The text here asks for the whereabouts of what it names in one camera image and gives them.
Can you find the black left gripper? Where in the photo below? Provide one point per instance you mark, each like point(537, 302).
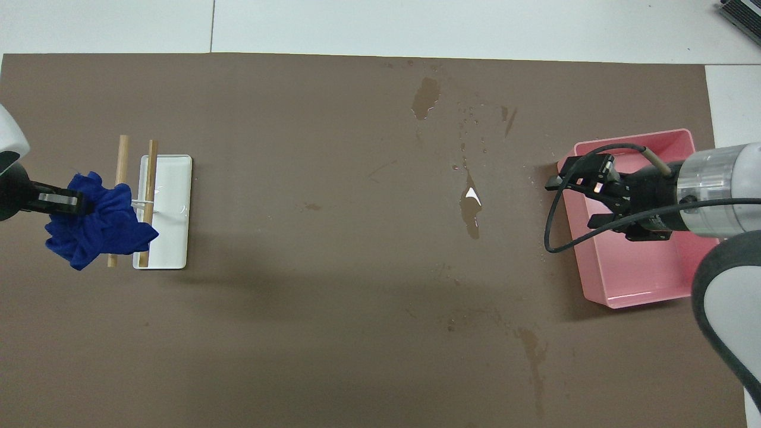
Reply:
point(47, 199)

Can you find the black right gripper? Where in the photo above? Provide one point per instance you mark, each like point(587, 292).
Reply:
point(648, 199)

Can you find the blue cloth towel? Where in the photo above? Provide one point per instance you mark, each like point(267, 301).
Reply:
point(98, 229)

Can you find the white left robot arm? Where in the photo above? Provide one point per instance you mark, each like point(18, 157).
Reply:
point(9, 172)

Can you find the white towel rack base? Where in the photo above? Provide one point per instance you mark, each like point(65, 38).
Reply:
point(175, 202)

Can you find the shiny water puddle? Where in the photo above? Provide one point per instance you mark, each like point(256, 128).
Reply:
point(471, 211)

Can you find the wet water patch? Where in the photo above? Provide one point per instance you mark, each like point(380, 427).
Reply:
point(425, 98)

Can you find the light wooden rack rod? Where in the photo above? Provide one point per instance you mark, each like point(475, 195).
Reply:
point(123, 157)

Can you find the darker wooden rack rod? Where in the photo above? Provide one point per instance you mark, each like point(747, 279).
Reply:
point(151, 172)

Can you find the pink plastic bin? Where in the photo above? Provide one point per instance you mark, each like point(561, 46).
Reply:
point(630, 279)

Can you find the grey ribbed device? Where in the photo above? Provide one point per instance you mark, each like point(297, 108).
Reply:
point(743, 15)

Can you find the brown table mat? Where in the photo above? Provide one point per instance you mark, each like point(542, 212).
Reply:
point(333, 267)

